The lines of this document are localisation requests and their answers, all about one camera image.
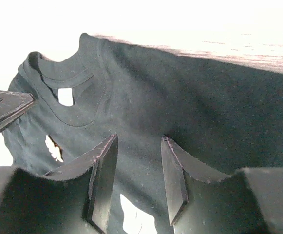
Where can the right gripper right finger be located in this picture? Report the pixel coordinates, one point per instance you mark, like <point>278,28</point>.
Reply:
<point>202,200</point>

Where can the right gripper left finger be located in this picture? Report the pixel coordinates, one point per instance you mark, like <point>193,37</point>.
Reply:
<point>74,198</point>

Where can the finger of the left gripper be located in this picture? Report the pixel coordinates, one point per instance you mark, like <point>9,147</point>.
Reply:
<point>12,106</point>

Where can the red gold brooch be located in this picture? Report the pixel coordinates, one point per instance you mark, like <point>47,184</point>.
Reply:
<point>53,149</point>

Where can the black t-shirt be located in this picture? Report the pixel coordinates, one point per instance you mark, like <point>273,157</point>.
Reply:
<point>227,116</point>

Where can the white paper label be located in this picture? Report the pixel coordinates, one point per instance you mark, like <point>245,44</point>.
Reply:
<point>135,220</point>

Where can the white neck tag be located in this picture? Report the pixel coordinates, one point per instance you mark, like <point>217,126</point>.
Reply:
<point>65,97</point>

